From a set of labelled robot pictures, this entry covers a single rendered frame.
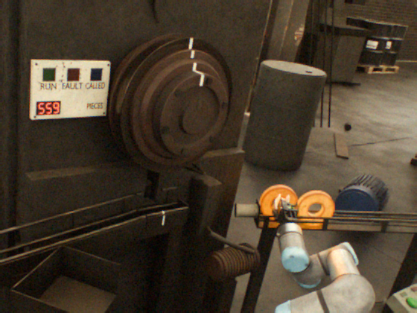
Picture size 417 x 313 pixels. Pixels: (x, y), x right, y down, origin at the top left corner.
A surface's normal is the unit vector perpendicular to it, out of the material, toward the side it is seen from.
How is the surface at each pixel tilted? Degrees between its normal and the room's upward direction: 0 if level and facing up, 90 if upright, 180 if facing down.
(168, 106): 90
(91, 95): 90
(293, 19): 90
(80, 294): 5
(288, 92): 90
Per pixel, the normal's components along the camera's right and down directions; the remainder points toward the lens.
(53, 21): 0.56, 0.42
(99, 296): 0.11, -0.86
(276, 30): -0.81, 0.14
